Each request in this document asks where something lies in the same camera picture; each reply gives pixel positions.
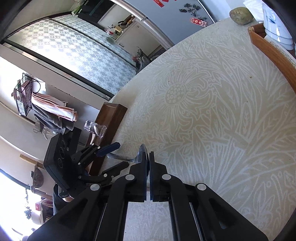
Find black tracking camera box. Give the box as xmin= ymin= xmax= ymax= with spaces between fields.
xmin=43 ymin=127 xmax=82 ymax=191

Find clear drinking glass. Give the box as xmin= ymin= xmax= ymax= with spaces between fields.
xmin=84 ymin=120 xmax=107 ymax=138

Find white kitchen cabinet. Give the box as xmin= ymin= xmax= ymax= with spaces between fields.
xmin=98 ymin=4 xmax=163 ymax=56

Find light wooden tray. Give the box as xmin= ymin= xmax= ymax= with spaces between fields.
xmin=248 ymin=23 xmax=295 ymax=92

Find silver refrigerator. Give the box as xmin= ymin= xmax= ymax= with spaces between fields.
xmin=114 ymin=0 xmax=215 ymax=49

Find dark wooden tray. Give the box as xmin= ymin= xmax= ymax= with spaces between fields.
xmin=88 ymin=102 xmax=127 ymax=176

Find striped hanging towel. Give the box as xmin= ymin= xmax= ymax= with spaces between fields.
xmin=31 ymin=92 xmax=78 ymax=134

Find white blue bowls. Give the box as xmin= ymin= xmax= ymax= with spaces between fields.
xmin=262 ymin=3 xmax=295 ymax=51

